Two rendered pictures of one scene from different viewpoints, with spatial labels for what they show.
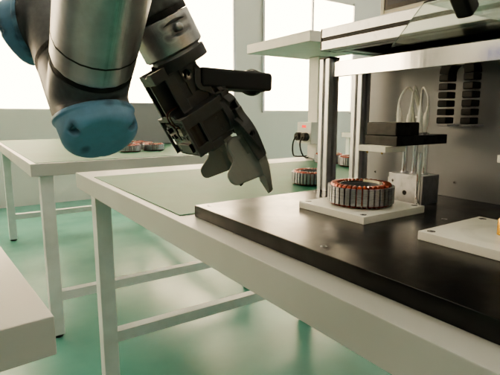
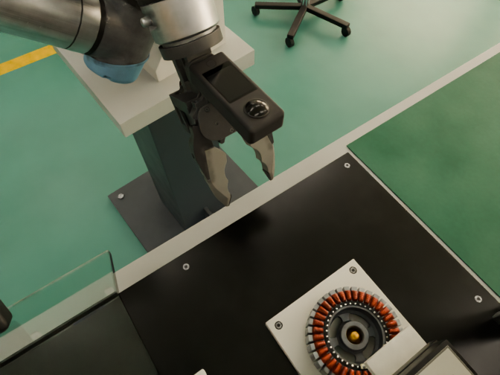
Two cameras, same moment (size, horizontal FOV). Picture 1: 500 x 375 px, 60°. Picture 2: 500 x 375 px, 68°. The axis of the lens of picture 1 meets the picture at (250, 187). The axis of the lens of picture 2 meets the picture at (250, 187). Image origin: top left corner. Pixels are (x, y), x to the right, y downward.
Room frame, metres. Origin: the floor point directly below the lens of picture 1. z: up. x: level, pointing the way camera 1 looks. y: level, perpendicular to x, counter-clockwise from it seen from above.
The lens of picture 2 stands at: (0.61, -0.26, 1.28)
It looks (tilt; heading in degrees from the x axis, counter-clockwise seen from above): 60 degrees down; 89
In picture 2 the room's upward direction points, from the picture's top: straight up
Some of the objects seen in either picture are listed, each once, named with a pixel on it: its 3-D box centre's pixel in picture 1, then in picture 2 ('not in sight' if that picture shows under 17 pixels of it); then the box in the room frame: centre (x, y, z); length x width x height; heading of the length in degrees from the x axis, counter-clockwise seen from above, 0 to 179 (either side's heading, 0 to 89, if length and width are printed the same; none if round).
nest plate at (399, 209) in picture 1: (359, 206); (348, 339); (0.74, -0.19, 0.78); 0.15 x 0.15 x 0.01; 34
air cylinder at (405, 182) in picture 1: (412, 187); not in sight; (0.82, -0.31, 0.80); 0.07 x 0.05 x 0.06; 34
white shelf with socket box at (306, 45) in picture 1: (310, 103); not in sight; (1.71, -0.24, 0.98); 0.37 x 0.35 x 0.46; 34
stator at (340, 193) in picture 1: (360, 192); (353, 335); (0.74, -0.19, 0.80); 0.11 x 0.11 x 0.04
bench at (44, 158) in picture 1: (109, 203); not in sight; (2.72, 0.90, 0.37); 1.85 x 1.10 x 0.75; 34
